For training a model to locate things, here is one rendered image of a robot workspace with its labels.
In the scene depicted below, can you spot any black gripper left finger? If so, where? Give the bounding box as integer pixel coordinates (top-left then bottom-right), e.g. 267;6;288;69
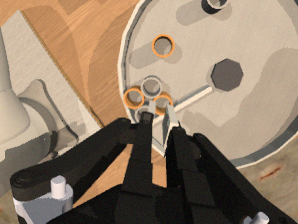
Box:
10;101;156;224

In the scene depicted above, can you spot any bronze bushing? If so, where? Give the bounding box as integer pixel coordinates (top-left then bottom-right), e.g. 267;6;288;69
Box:
152;34;175;57
153;91;173;115
123;85;145;109

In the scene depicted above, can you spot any grey metal bushing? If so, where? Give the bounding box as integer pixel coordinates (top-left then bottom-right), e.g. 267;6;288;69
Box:
201;0;229;14
141;75;162;99
135;101;149;122

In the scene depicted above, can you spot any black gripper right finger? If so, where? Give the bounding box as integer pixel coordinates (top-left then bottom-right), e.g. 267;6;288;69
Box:
162;104;298;224

